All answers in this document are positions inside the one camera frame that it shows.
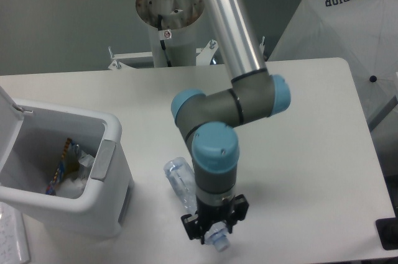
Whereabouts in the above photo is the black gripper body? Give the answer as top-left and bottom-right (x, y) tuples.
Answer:
(197, 198), (237, 230)

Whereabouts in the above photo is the white Superior umbrella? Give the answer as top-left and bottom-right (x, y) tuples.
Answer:
(269, 0), (397, 118)

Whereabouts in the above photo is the clear bottle blue label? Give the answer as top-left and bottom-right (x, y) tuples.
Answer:
(164, 157), (230, 252)

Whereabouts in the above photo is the white plastic trash can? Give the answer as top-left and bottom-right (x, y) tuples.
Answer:
(1, 91), (134, 237)

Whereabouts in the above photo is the white metal base frame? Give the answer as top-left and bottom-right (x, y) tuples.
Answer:
(107, 35), (267, 71)

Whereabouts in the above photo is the black device at edge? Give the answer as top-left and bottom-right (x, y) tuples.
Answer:
(376, 217), (397, 250)

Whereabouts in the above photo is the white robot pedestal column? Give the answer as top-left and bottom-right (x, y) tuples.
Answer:
(136, 0), (204, 68)

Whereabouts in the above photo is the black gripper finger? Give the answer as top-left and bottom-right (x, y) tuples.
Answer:
(180, 213), (209, 244)
(226, 194), (249, 234)

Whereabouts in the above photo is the crumpled white paper trash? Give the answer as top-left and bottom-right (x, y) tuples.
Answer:
(55, 152), (95, 199)

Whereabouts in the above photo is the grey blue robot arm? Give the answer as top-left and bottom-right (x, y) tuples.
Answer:
(136, 0), (290, 244)

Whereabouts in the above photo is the colourful snack wrapper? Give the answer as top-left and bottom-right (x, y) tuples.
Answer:
(45, 138), (80, 196)

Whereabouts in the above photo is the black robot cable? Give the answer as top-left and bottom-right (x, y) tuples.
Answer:
(157, 14), (172, 67)

